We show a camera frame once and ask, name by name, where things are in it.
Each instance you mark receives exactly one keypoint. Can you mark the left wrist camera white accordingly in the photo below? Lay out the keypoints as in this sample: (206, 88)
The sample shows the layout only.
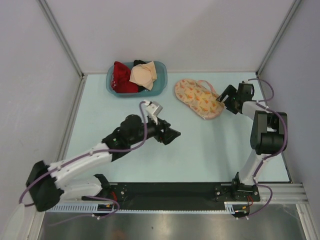
(153, 109)

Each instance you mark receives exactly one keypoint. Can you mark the left aluminium frame post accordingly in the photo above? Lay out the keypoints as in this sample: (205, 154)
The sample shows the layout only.
(53, 23)

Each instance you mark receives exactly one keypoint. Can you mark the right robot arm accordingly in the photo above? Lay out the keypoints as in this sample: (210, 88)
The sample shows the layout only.
(268, 138)

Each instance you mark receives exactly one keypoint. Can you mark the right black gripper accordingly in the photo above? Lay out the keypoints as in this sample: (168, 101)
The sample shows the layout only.
(231, 91)

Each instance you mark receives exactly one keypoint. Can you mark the red garment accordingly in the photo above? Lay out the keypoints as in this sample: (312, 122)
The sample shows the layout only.
(121, 79)

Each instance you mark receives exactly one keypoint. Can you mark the right aluminium frame post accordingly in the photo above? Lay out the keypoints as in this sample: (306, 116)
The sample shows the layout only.
(279, 35)

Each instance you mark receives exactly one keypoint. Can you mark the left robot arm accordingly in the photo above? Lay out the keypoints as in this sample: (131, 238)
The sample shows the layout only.
(48, 184)

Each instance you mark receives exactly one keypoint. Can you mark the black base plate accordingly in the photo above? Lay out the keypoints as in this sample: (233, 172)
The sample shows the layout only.
(176, 193)

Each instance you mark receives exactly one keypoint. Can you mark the black garment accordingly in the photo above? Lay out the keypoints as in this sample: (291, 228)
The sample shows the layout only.
(138, 62)

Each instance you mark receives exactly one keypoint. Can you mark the beige bra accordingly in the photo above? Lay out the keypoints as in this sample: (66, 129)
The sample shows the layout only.
(144, 75)

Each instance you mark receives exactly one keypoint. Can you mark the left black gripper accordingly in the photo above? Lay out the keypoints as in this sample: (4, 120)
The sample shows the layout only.
(167, 134)

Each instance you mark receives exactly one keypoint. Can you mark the aluminium frame post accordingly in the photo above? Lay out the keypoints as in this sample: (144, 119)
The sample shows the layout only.
(279, 35)
(53, 23)

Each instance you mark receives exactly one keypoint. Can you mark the teal plastic basket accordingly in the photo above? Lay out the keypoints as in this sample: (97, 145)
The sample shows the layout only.
(158, 86)

